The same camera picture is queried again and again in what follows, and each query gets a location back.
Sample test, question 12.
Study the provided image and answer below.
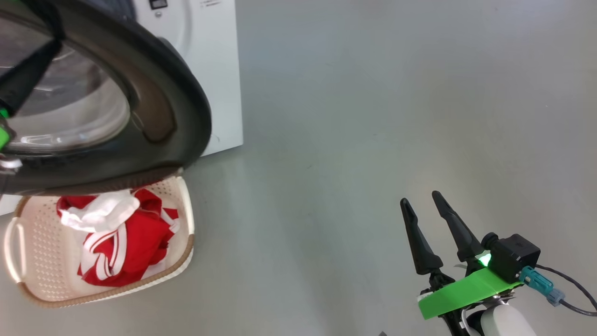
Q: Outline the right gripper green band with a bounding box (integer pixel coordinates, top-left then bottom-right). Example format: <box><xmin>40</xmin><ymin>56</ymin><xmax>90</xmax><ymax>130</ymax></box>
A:
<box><xmin>400</xmin><ymin>190</ymin><xmax>523</xmax><ymax>320</ymax></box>

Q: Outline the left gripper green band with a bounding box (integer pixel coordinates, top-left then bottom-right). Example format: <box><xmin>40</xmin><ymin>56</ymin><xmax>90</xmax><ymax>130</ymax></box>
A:
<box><xmin>0</xmin><ymin>40</ymin><xmax>63</xmax><ymax>154</ymax></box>

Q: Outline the white cloth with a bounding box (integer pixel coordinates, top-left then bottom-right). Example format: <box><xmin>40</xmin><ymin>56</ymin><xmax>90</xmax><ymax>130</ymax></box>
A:
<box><xmin>56</xmin><ymin>188</ymin><xmax>180</xmax><ymax>234</ymax></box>

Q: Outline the black round washing machine door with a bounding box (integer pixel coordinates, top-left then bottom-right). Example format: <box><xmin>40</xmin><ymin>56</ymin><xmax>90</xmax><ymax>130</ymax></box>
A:
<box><xmin>0</xmin><ymin>0</ymin><xmax>213</xmax><ymax>196</ymax></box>

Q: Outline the red and white garment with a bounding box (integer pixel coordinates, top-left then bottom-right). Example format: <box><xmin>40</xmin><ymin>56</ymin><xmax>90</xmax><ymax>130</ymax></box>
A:
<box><xmin>77</xmin><ymin>215</ymin><xmax>180</xmax><ymax>287</ymax></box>

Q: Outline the white washing machine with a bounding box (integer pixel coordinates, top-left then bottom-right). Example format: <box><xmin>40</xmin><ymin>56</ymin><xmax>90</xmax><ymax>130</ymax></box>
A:
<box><xmin>0</xmin><ymin>0</ymin><xmax>244</xmax><ymax>216</ymax></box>

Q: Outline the cream perforated laundry basket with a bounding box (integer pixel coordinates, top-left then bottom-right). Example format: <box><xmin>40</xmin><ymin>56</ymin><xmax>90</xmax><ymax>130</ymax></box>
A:
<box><xmin>4</xmin><ymin>175</ymin><xmax>195</xmax><ymax>308</ymax></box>

